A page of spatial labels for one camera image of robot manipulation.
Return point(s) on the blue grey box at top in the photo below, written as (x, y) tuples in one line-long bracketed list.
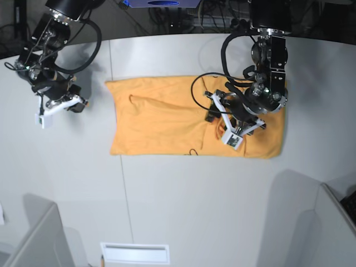
[(162, 3)]

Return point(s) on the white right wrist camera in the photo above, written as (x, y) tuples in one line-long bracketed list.
[(45, 121)]

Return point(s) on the white cloth at left edge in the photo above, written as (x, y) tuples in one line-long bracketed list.
[(2, 216)]

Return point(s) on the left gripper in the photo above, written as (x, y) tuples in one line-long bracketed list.
[(230, 110)]

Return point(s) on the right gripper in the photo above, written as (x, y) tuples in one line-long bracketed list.
[(59, 94)]

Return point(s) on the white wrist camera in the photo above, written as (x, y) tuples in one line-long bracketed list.
[(45, 121), (231, 139)]

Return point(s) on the black keyboard at right edge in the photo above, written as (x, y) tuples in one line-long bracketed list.
[(349, 205)]

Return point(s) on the grey bin left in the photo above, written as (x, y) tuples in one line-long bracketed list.
[(44, 244)]

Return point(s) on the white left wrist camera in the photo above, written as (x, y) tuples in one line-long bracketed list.
[(231, 139)]

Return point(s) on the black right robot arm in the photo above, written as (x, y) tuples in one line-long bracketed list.
[(36, 64)]

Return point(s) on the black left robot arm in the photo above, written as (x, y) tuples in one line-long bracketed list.
[(262, 89)]

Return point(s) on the white table slot plate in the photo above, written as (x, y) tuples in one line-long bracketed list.
[(135, 254)]

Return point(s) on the orange yellow T-shirt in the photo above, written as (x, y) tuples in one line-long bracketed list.
[(166, 116)]

